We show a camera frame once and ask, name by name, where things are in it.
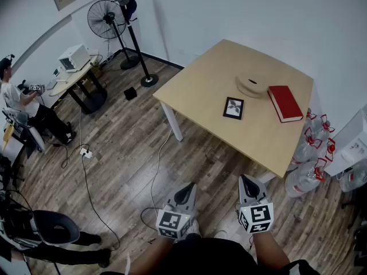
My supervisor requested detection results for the black standing fan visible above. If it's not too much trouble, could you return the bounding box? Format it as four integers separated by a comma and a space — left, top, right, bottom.
87, 0, 140, 70

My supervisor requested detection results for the white water dispenser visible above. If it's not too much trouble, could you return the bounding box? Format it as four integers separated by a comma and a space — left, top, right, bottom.
323, 104, 367, 178

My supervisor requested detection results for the grey seat black chair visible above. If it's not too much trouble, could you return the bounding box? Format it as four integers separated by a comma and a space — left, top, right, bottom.
30, 209, 81, 245

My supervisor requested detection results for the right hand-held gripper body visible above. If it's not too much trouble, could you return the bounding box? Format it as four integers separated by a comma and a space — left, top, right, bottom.
237, 198, 275, 234

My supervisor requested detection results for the thin black looped cable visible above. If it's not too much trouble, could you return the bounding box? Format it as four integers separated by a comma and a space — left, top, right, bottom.
42, 140, 90, 169

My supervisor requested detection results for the dark cap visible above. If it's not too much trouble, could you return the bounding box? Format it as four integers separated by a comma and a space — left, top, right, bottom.
126, 0, 139, 21

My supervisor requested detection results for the black coat rack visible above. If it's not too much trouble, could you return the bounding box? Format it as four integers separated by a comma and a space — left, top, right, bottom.
102, 0, 159, 88

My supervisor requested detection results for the grey office chair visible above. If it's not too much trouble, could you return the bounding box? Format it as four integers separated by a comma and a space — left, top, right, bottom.
2, 107, 46, 154

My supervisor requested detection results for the person's left forearm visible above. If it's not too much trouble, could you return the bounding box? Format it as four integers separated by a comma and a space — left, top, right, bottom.
128, 235, 176, 275

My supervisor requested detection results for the white floor cable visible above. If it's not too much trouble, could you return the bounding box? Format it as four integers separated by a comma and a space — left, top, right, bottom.
150, 112, 179, 211

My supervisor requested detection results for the black floor cable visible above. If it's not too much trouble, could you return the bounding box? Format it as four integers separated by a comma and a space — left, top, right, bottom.
81, 153, 122, 252

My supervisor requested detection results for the black chair base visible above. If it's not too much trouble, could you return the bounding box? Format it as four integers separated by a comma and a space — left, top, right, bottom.
340, 202, 367, 269

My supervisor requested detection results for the beige woven round basket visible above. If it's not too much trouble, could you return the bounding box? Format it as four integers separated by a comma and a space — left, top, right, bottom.
235, 73, 271, 99

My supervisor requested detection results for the red hardcover book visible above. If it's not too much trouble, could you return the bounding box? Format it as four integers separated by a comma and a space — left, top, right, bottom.
267, 85, 304, 124

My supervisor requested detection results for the group of clear water jugs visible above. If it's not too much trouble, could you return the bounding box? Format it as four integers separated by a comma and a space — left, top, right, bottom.
285, 107, 367, 199

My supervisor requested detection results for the round beige side table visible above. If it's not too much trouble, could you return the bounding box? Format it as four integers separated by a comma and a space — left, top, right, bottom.
48, 54, 108, 115

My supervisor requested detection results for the person's right forearm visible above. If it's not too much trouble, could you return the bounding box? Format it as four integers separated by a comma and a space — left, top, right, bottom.
252, 230, 291, 269

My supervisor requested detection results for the person's black clothing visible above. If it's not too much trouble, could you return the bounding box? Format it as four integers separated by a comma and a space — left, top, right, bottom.
100, 235, 314, 275

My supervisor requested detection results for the small black box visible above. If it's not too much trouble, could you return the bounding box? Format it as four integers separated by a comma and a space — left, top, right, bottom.
123, 87, 138, 101

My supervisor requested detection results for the round light wooden table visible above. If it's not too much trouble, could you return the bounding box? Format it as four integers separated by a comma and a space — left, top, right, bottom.
153, 38, 315, 179

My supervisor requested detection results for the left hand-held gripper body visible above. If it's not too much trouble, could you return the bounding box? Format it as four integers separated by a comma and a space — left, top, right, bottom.
155, 201, 198, 240

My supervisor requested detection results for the black picture frame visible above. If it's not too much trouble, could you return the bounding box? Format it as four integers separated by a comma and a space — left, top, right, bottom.
222, 96, 245, 121

